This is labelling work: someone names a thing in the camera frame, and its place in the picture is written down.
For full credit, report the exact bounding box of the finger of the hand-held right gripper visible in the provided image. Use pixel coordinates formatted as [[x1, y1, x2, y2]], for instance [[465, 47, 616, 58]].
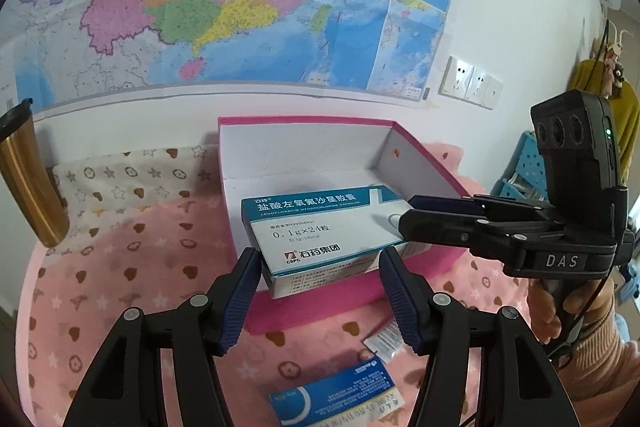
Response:
[[409, 193, 566, 222], [389, 209, 566, 259]]

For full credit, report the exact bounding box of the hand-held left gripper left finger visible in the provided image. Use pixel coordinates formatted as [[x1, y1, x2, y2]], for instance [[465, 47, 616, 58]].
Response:
[[70, 247, 262, 427]]

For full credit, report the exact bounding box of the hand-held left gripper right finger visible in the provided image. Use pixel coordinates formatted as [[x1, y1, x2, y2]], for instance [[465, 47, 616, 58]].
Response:
[[377, 248, 576, 427]]

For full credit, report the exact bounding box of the pink cardboard box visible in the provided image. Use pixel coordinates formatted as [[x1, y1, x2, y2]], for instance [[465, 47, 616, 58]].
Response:
[[217, 116, 506, 335]]

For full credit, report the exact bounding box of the white teal medicine box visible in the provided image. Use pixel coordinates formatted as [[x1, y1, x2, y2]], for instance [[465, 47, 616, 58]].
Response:
[[241, 184, 432, 299]]

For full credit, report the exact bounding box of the person's right forearm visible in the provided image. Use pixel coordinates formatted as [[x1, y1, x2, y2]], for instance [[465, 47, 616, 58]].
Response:
[[542, 297, 640, 427]]

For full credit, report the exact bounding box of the person's right hand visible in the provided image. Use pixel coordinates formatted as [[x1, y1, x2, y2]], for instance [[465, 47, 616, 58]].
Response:
[[527, 279, 618, 349]]

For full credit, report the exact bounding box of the small white packet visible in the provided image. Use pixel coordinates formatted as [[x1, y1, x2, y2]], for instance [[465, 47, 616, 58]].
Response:
[[363, 322, 402, 362]]

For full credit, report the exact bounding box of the blue plastic basket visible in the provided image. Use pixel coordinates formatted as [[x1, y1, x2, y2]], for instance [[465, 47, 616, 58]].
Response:
[[492, 131, 548, 202]]

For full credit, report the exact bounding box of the yellow hanging garment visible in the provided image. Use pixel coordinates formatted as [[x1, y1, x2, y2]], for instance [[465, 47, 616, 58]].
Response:
[[570, 59, 640, 188]]

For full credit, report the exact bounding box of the blue white medicine box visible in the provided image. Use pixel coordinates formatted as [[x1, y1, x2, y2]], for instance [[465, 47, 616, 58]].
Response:
[[269, 362, 403, 427]]

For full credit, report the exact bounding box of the pink printed blanket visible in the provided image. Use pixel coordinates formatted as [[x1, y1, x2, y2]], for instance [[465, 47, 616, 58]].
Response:
[[15, 142, 566, 427]]

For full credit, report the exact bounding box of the gold thermos cup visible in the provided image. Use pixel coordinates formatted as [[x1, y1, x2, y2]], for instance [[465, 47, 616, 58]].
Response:
[[0, 98, 70, 249]]

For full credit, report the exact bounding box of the white wall switch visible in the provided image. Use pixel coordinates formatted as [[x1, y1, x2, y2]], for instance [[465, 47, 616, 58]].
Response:
[[484, 76, 504, 110]]

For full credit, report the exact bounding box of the white wall socket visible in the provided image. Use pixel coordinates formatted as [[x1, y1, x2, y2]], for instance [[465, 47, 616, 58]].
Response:
[[465, 67, 493, 105], [439, 56, 473, 100]]

